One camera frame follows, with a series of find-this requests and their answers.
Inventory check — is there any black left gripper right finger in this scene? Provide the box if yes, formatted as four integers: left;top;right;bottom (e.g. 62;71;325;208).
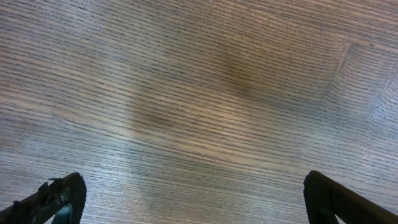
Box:
303;170;397;224

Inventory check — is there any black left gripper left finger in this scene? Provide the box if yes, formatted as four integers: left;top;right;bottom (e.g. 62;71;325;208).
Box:
1;172;86;224

